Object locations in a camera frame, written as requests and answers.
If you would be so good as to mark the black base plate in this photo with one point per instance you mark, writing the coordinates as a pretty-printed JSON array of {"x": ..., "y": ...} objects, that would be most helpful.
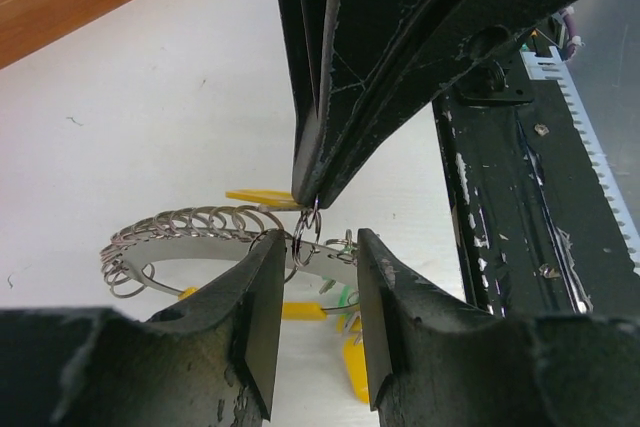
[{"x": 533, "y": 229}]

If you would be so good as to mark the key with yellow tag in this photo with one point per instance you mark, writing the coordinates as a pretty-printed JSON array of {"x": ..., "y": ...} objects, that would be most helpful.
[{"x": 265, "y": 199}]

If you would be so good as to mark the metal keyring with keys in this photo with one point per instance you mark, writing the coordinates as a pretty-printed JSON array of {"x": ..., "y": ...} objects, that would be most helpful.
[{"x": 229, "y": 233}]

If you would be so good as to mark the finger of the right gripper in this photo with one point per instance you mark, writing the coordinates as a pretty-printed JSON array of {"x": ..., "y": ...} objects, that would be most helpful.
[
  {"x": 309, "y": 29},
  {"x": 401, "y": 54}
]

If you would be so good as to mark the white cable duct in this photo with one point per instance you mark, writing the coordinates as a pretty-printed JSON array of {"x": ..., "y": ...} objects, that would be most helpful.
[{"x": 554, "y": 69}]

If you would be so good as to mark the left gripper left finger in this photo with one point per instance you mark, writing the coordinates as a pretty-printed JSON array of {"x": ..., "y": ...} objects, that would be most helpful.
[{"x": 250, "y": 295}]

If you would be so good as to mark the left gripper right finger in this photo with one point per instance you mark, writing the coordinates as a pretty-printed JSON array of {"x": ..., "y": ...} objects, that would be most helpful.
[{"x": 425, "y": 350}]

